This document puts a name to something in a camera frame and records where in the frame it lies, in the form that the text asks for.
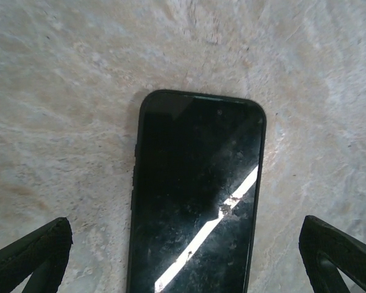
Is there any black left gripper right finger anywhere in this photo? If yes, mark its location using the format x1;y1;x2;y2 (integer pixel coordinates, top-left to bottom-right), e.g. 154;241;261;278
298;214;366;293

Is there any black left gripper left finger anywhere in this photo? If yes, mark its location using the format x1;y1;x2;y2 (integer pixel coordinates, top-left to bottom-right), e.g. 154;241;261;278
0;216;74;293

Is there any black smartphone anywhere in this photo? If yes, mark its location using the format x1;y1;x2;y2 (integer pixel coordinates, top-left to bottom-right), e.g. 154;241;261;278
134;93;263;293

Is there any black phone case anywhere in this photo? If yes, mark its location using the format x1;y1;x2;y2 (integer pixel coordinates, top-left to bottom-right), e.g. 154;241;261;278
125;89;268;293

